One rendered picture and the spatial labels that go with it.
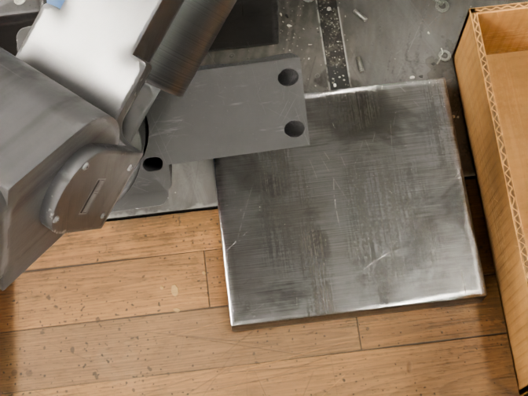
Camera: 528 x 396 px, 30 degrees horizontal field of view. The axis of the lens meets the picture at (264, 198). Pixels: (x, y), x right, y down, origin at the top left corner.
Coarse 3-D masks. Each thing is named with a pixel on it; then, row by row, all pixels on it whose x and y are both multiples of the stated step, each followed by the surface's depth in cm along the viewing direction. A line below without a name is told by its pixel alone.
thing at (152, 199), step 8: (24, 32) 50; (16, 40) 50; (144, 120) 47; (152, 192) 53; (160, 192) 53; (168, 192) 53; (120, 200) 52; (128, 200) 53; (136, 200) 53; (144, 200) 53; (152, 200) 53; (160, 200) 53; (112, 208) 53; (120, 208) 53; (128, 208) 53; (136, 208) 53
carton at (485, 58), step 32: (480, 32) 65; (512, 32) 69; (480, 64) 65; (512, 64) 72; (480, 96) 66; (512, 96) 71; (480, 128) 67; (512, 128) 70; (480, 160) 68; (512, 160) 69; (480, 192) 69; (512, 192) 62; (512, 224) 61; (512, 256) 62; (512, 288) 63; (512, 320) 64; (512, 352) 65
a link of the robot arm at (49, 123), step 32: (0, 64) 35; (0, 96) 34; (32, 96) 34; (64, 96) 35; (0, 128) 33; (32, 128) 33; (64, 128) 33; (96, 128) 35; (0, 160) 32; (32, 160) 32; (64, 160) 34; (0, 192) 31; (32, 192) 33; (0, 224) 32; (32, 224) 34; (0, 256) 33; (32, 256) 36; (0, 288) 35
